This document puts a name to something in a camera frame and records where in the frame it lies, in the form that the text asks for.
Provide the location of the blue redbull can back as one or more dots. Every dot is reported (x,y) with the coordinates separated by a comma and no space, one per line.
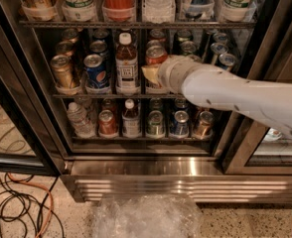
(221,38)

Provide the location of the gold can bottom shelf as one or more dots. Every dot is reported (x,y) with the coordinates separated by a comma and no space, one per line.
(204,124)

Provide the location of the green can back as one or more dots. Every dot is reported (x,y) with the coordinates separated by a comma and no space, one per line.
(183,35)

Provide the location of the tan bottle top left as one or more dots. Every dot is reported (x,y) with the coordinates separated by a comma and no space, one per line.
(39,10)

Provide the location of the right fridge glass door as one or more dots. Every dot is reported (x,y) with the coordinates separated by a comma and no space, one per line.
(268,56)

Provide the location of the green can bottom shelf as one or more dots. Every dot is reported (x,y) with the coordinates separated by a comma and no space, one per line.
(155,123)

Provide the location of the blue can bottom shelf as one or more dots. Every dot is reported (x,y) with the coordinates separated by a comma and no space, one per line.
(179,124)

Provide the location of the clear water bottle top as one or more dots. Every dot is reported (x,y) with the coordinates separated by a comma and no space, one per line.
(158,11)

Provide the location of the red coke can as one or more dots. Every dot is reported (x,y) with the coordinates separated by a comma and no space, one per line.
(157,34)
(156,55)
(153,43)

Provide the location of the blue redbull can front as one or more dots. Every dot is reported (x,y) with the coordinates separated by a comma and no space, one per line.
(227,61)

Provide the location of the blue pepsi can front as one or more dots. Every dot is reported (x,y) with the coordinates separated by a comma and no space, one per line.
(96,71)

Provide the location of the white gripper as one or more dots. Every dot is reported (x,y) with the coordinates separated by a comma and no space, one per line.
(168,71)

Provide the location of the blue redbull can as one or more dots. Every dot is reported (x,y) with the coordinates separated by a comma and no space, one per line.
(227,61)
(221,38)
(215,50)

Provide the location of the gold can back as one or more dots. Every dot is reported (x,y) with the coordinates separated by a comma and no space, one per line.
(71,35)

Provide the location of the red can bottom shelf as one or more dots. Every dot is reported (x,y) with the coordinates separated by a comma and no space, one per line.
(107,123)

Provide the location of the blue pepsi can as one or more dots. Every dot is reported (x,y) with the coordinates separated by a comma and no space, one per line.
(100,34)
(96,71)
(99,47)

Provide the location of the left fridge glass door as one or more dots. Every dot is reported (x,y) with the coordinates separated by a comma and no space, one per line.
(27,94)

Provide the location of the red coke can front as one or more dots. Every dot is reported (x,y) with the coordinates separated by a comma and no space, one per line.
(156,55)

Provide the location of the red coke can back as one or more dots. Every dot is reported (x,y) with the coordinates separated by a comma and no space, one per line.
(157,34)

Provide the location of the tea bottle bottom shelf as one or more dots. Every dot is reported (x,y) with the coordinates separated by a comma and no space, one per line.
(131,119)

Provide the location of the gold can front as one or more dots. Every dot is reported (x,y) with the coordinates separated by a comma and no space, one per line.
(63,70)

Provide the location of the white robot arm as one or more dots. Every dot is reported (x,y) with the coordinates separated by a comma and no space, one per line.
(209,86)

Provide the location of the clear plastic bubble wrap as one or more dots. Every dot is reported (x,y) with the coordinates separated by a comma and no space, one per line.
(147,216)

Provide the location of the clear water bottle bottom shelf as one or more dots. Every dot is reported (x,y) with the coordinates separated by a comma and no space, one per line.
(78,117)

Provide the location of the fridge glass door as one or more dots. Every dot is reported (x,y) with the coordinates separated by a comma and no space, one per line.
(268,56)
(27,94)

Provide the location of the blue pepsi can back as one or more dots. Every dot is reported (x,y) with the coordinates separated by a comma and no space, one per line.
(100,34)

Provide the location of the brown tea bottle middle shelf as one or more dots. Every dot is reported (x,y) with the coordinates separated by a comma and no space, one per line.
(126,63)

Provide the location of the steel fridge base grille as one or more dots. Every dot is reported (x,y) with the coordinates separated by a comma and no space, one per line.
(203,181)

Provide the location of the red coca-cola bottle top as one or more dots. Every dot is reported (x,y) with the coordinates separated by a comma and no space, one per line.
(119,10)

